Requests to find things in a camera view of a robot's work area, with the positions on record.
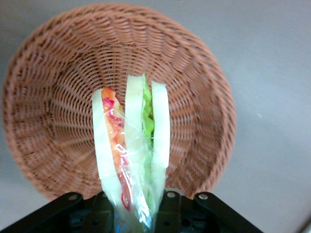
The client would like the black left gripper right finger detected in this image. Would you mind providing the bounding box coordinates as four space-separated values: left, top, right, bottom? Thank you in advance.
155 188 264 233

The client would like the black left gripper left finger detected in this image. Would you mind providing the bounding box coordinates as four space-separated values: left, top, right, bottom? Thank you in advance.
0 191 115 233

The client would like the plastic-wrapped triangle sandwich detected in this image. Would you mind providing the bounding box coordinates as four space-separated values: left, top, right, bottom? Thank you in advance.
91 73 172 231

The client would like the brown round wicker basket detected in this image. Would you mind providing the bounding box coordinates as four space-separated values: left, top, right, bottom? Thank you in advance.
1 2 238 202

